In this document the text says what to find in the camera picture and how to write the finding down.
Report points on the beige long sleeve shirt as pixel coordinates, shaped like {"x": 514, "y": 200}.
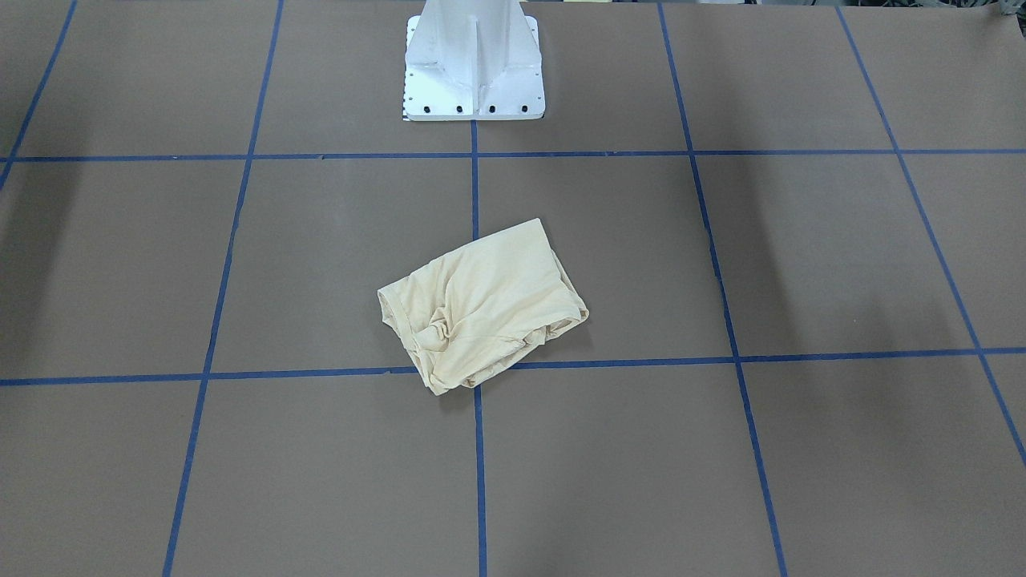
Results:
{"x": 474, "y": 312}

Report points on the white metal base plate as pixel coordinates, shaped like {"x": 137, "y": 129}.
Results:
{"x": 473, "y": 61}

